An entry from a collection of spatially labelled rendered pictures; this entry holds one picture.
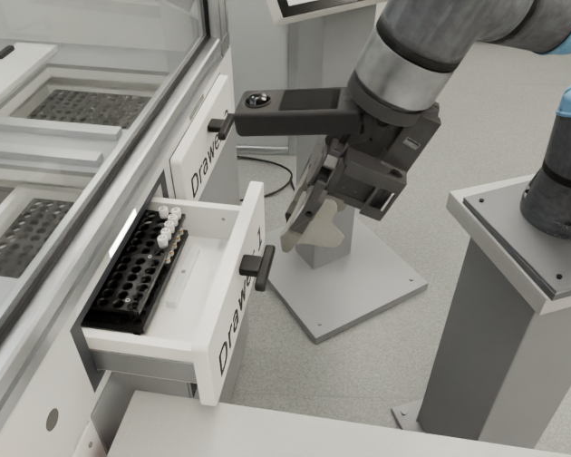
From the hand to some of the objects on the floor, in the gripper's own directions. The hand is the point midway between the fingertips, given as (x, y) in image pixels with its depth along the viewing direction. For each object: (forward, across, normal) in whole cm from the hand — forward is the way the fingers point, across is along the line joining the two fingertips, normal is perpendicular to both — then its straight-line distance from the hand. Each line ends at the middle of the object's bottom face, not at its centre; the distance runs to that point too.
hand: (285, 228), depth 61 cm
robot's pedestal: (+76, +30, -77) cm, 112 cm away
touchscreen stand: (+94, +89, -39) cm, 135 cm away
